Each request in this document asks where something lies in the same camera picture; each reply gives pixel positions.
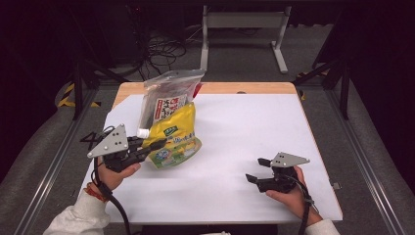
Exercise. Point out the clear bag with dark contents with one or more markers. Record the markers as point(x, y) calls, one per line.
point(169, 94)

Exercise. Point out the white table cover sheet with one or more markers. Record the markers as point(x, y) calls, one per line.
point(248, 130)

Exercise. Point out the yellow black hazard tape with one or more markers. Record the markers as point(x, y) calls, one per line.
point(67, 98)

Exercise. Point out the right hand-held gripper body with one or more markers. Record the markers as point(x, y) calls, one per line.
point(280, 176)

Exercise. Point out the white metal frame stand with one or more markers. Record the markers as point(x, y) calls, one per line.
point(244, 20)

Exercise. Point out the black metal stand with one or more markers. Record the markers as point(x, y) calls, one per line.
point(78, 84)
point(342, 81)

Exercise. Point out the aluminium floor rail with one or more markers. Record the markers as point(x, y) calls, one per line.
point(365, 156)
point(49, 173)

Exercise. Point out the small metal bracket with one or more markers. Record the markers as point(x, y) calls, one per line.
point(336, 186)

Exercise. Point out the person's right hand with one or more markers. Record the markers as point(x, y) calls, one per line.
point(295, 202)

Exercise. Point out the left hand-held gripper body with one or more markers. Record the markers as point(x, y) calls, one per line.
point(112, 145)

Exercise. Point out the yellow spout pouch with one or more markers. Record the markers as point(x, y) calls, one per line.
point(177, 137)

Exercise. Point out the person's left hand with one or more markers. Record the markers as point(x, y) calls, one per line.
point(112, 178)

